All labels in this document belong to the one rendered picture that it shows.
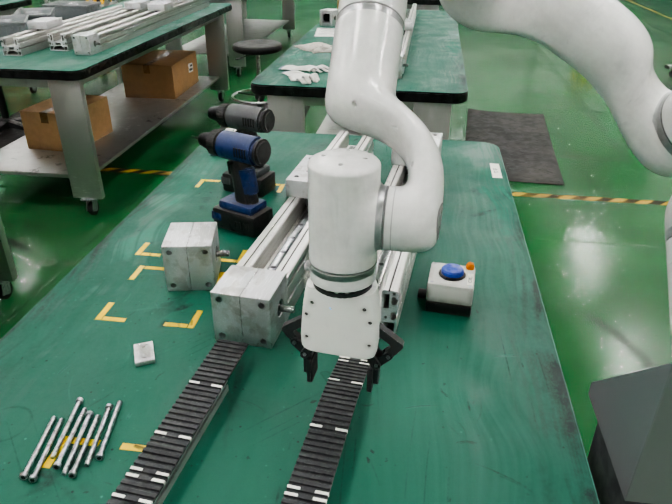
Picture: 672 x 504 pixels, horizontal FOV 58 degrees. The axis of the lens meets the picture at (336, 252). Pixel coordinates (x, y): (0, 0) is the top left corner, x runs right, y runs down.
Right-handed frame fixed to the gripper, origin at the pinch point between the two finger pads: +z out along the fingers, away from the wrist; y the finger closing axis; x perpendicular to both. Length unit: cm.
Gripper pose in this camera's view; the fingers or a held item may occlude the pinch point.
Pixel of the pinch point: (341, 373)
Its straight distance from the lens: 85.6
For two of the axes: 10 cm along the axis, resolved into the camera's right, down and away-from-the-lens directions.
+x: 2.4, -4.7, 8.5
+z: -0.1, 8.7, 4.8
